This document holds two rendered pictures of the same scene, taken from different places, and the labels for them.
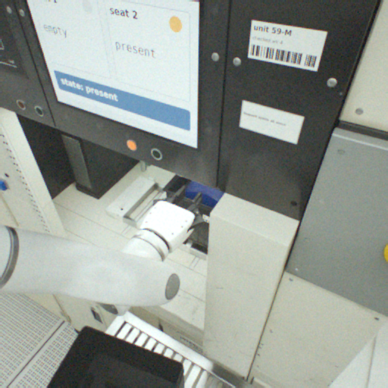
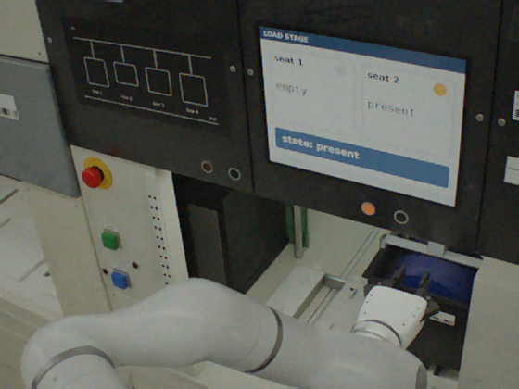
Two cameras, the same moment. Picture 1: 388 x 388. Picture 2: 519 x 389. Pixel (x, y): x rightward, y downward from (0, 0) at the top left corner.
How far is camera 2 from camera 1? 0.51 m
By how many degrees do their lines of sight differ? 10
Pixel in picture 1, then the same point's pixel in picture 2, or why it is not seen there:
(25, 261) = (287, 338)
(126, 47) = (381, 106)
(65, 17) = (310, 77)
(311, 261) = not seen: outside the picture
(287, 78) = not seen: outside the picture
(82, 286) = (331, 373)
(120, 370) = not seen: outside the picture
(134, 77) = (386, 134)
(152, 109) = (403, 167)
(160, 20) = (424, 85)
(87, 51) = (329, 109)
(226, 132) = (490, 187)
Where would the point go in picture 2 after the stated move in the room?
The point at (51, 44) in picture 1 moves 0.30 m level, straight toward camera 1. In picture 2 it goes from (282, 101) to (393, 217)
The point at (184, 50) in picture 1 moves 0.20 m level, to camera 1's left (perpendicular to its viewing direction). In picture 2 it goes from (448, 111) to (285, 118)
